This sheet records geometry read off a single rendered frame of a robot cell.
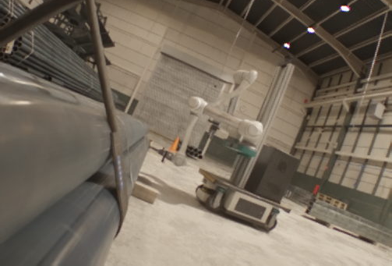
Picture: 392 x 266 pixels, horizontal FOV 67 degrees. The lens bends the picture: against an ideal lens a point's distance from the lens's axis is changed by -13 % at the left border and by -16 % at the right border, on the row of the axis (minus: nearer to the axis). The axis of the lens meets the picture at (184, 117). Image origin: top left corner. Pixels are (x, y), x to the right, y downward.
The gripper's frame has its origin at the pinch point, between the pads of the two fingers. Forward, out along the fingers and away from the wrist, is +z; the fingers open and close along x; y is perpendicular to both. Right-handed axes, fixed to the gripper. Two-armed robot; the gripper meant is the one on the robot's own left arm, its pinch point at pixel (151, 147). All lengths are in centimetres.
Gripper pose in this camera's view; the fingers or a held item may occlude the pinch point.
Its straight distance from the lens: 344.1
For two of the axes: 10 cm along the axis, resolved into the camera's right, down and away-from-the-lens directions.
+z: -9.1, -4.2, -0.6
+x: 0.8, -0.2, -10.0
